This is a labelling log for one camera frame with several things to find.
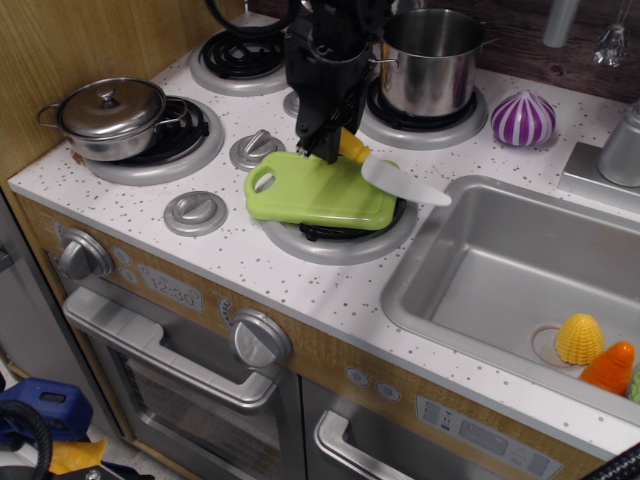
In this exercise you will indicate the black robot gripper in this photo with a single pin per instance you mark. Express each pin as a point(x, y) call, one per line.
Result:
point(326, 65)

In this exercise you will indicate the yellow handled toy knife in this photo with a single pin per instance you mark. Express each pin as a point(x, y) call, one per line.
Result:
point(386, 176)

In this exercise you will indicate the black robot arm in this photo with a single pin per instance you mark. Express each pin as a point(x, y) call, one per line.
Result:
point(370, 16)

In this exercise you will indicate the green plastic cutting board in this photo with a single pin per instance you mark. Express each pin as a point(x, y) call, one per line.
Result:
point(290, 188)

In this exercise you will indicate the upper grey stove knob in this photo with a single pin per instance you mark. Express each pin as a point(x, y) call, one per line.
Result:
point(291, 104)

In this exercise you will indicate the grey stove knob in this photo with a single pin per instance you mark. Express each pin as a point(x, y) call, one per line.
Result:
point(249, 151)
point(291, 104)
point(195, 214)

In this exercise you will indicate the back right black burner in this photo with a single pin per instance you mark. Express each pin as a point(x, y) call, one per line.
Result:
point(394, 129)

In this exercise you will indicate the black burner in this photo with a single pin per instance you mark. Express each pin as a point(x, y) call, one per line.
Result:
point(394, 129)
point(190, 138)
point(232, 65)
point(335, 247)

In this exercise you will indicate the middle grey stove knob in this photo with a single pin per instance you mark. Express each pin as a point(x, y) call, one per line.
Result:
point(249, 151)

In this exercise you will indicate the front black burner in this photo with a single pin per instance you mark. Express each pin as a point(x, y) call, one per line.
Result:
point(335, 247)

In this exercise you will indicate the back left black burner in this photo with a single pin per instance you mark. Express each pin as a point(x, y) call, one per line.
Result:
point(232, 65)

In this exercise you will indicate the tall steel pot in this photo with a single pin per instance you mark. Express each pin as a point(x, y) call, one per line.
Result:
point(428, 61)

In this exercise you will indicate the lower grey stove knob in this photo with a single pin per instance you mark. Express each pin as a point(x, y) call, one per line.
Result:
point(195, 214)

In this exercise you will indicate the purple striped toy onion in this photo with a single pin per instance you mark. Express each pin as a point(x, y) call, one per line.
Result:
point(523, 119)

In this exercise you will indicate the right oven dial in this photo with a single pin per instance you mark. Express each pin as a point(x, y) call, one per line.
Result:
point(256, 340)

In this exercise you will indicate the oven dial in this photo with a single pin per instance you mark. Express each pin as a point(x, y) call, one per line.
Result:
point(256, 340)
point(83, 256)

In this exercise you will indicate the small lidded steel pot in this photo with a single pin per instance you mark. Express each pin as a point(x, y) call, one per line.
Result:
point(112, 119)

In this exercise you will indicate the silver sink basin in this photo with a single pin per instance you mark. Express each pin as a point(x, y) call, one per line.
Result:
point(495, 274)

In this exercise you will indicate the left oven dial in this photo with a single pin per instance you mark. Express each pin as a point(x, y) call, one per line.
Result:
point(83, 256)

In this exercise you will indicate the silver faucet pipe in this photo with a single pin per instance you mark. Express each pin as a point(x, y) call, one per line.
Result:
point(559, 22)

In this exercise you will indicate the hanging clear glass ornament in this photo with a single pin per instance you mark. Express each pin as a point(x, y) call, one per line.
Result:
point(611, 47)

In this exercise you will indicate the yellow toy corn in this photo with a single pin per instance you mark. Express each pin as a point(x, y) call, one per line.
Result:
point(579, 340)

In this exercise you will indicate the blue clamp tool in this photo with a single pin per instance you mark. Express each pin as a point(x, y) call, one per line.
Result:
point(64, 408)

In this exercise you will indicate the orange toy carrot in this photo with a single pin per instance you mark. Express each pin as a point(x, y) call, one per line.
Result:
point(612, 370)

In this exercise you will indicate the green toy vegetable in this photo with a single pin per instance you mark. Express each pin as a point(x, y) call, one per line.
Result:
point(633, 390)

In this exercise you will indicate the silver dishwasher door handle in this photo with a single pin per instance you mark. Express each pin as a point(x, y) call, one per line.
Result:
point(329, 437)

